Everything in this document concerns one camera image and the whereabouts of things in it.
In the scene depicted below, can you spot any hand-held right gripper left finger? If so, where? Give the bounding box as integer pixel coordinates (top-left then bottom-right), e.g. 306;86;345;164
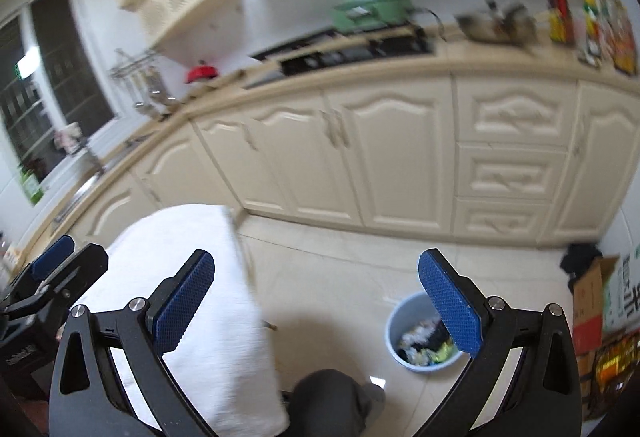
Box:
48;248;217;437

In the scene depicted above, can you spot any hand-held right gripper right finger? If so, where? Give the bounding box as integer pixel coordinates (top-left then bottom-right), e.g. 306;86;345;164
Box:
418;248;583;437

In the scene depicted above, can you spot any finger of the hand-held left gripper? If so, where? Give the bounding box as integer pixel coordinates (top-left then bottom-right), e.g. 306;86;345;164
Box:
35;243;108;318
30;235;76;280

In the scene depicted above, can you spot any light blue plastic bucket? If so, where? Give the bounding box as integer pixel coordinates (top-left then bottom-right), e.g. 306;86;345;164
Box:
387;293;466;373

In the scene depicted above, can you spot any white towel-covered table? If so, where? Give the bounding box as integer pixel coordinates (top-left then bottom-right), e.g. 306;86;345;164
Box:
82;203;291;437

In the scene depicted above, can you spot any large clear jar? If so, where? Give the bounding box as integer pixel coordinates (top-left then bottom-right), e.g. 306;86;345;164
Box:
0;237;21;270

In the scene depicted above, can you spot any green detergent bottle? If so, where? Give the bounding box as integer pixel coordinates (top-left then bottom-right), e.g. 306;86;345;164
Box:
19;164;43;205

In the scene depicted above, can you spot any steel sink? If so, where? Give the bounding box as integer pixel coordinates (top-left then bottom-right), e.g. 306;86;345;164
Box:
52;137;151;223

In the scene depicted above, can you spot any small cream drawer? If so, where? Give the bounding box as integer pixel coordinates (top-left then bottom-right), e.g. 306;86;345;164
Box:
452;197;553;238

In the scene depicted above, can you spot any steel faucet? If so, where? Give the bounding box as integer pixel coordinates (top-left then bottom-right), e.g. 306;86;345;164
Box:
82;144;106;175

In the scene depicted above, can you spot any pink and white cloth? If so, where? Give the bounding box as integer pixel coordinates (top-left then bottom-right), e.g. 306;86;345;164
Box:
55;123;83;152

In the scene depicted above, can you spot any black cloth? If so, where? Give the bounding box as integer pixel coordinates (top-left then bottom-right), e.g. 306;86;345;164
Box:
560;243;603;290

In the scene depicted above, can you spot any medium cream drawer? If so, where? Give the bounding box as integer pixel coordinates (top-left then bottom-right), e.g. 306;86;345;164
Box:
457;144;568;200

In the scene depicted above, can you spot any cream base cabinet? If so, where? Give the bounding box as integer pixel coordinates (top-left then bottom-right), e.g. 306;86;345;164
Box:
30;62;640;268

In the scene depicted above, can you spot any person's dark trouser leg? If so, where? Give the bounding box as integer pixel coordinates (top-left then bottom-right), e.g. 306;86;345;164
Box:
290;369;386;437

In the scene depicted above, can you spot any orange printed package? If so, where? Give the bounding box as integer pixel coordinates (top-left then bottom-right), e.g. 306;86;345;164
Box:
580;329;640;420

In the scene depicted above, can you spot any kitchen window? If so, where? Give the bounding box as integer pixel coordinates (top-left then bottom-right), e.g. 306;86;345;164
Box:
0;0;118;182

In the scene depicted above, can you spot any hanging utensil rack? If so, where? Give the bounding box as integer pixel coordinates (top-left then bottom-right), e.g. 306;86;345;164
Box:
110;48;173;118

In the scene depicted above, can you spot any large cream drawer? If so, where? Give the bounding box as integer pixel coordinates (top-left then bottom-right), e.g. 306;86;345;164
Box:
457;79;578;148

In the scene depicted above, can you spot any red pot lid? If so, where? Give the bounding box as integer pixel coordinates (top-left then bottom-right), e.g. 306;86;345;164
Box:
186;62;220;85

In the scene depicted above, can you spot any black gas stove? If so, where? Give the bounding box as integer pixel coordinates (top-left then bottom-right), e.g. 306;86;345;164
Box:
250;29;436;78

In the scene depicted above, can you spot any steel wok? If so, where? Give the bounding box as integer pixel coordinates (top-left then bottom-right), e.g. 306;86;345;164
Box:
457;0;538;48

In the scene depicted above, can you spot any green cooking pot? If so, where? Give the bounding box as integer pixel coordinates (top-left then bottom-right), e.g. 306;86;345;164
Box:
332;0;416;32

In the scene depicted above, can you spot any red sauce bottle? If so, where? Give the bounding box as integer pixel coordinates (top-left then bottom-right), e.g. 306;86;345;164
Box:
547;0;573;42

